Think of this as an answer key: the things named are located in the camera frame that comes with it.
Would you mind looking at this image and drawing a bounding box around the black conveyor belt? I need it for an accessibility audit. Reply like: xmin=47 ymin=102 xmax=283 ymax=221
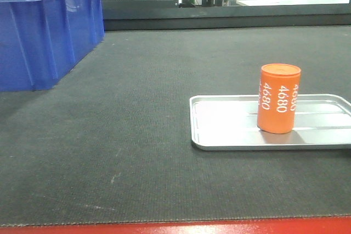
xmin=1 ymin=26 xmax=350 ymax=226

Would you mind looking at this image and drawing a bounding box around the blue storage crate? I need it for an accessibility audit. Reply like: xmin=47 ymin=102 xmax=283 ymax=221
xmin=1 ymin=0 xmax=105 ymax=92

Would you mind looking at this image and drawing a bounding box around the orange cylindrical capacitor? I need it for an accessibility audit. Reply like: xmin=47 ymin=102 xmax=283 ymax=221
xmin=257 ymin=63 xmax=302 ymax=134

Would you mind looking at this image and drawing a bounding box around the silver metal tray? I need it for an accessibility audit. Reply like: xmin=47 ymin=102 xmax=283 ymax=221
xmin=190 ymin=94 xmax=350 ymax=151

